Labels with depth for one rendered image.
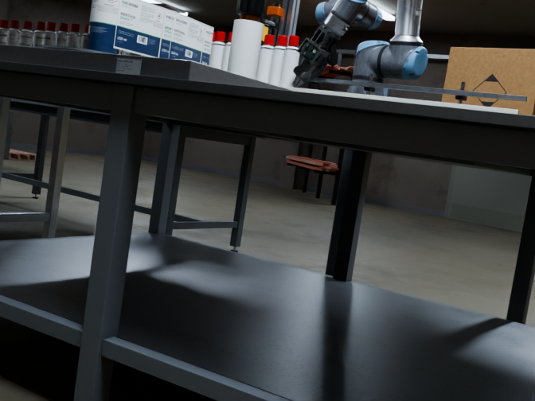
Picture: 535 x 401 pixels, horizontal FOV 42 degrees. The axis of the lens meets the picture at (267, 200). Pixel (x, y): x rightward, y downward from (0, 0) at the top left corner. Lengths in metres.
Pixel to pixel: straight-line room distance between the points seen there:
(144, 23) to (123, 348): 0.91
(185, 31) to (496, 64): 0.96
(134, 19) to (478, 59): 1.06
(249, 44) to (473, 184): 8.92
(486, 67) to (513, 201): 8.38
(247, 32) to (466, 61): 0.72
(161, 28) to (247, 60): 0.26
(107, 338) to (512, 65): 1.42
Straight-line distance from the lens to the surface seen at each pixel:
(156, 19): 2.05
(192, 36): 2.18
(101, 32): 1.95
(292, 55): 2.29
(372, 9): 2.29
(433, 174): 11.06
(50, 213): 3.19
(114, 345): 1.65
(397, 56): 2.51
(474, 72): 2.30
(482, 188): 10.74
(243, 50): 2.04
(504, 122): 1.17
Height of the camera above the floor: 0.73
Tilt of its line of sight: 5 degrees down
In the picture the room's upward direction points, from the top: 9 degrees clockwise
